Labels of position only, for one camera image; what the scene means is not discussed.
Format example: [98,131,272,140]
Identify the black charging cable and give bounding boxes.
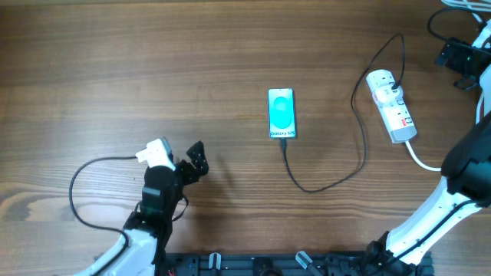
[278,33,407,194]

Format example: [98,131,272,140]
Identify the white power strip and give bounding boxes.
[366,70,417,143]

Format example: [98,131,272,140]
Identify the turquoise Galaxy smartphone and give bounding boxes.
[268,88,296,139]

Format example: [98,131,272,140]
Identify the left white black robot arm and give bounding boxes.
[68,138,209,275]

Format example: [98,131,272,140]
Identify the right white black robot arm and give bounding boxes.
[353,15,490,275]

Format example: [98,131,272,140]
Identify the white charger plug adapter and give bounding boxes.
[372,85,404,106]

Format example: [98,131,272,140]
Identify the white cables top corner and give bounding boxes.
[440,0,491,24]

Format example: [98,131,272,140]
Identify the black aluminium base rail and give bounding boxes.
[164,251,435,276]

